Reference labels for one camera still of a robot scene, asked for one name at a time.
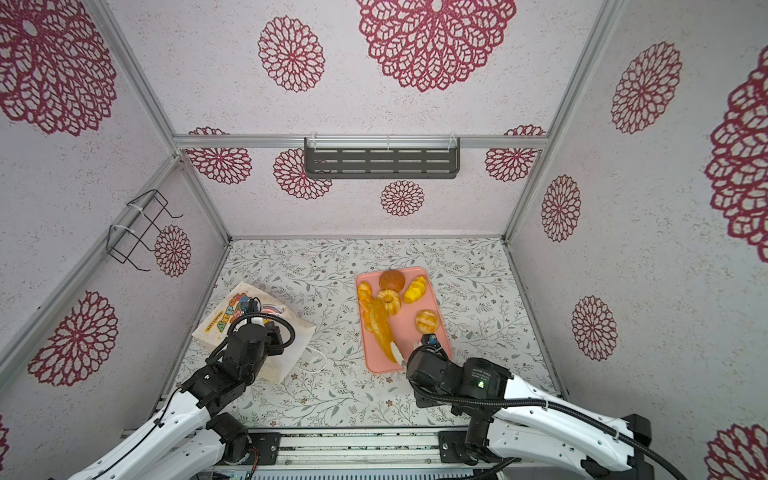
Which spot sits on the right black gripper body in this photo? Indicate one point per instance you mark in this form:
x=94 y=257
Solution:
x=424 y=403

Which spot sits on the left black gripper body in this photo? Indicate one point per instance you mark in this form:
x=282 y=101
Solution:
x=273 y=343

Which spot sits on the metal tongs white tips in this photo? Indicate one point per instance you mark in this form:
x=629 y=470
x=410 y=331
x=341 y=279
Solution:
x=399 y=359

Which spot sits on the yellow croissant bread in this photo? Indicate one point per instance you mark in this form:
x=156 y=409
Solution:
x=415 y=290

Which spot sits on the long orange fake baguette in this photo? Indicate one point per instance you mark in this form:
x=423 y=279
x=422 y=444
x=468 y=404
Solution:
x=380 y=327

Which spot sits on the ring shaped fake bread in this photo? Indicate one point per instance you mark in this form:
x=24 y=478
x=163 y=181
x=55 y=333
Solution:
x=391 y=300

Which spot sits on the round brown bun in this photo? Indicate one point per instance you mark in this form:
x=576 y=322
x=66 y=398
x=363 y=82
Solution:
x=392 y=280

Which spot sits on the yellow fake bread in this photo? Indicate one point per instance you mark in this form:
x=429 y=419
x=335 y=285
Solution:
x=427 y=322

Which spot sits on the orange fake bread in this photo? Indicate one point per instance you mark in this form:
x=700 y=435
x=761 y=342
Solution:
x=365 y=298

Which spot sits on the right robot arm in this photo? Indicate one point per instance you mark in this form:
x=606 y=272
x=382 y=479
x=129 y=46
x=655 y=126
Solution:
x=511 y=420

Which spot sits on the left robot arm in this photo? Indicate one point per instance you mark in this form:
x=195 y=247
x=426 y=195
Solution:
x=192 y=431

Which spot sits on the pink plastic tray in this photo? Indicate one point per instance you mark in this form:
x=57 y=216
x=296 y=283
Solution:
x=403 y=326

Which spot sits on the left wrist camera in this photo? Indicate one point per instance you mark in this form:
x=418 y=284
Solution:
x=252 y=308

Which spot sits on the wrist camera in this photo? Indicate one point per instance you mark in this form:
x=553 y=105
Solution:
x=252 y=308
x=431 y=343

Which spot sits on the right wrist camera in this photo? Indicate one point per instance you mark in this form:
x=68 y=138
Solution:
x=431 y=343

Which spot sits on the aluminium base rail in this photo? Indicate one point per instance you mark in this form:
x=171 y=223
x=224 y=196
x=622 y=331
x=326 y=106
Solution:
x=379 y=448

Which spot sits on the black wire rack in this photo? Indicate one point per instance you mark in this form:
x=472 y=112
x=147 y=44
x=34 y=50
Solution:
x=123 y=240

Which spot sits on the grey wall shelf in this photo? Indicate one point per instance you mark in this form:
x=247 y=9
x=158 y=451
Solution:
x=381 y=160

